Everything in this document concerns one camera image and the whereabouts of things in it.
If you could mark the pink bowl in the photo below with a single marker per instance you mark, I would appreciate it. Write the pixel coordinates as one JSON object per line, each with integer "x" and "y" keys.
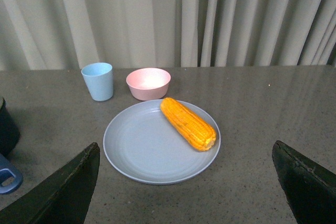
{"x": 148, "y": 83}

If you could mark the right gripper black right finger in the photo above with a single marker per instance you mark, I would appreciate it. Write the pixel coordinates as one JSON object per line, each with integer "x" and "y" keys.
{"x": 308, "y": 186}

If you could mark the grey blue plate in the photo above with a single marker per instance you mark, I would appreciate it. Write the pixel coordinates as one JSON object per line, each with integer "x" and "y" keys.
{"x": 141, "y": 144}

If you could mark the yellow corn cob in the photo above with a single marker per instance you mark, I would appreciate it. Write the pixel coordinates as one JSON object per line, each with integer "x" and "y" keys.
{"x": 198, "y": 133}

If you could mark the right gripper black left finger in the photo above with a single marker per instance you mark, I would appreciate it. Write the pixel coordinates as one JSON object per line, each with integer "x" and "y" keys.
{"x": 63, "y": 197}

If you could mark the white curtain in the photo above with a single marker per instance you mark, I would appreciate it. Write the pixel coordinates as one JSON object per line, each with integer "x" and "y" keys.
{"x": 70, "y": 34}

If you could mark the dark blue pot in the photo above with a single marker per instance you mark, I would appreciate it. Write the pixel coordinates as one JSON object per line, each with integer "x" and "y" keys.
{"x": 11, "y": 177}

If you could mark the light blue cup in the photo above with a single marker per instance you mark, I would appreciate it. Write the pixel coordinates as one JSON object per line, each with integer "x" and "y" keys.
{"x": 98, "y": 78}

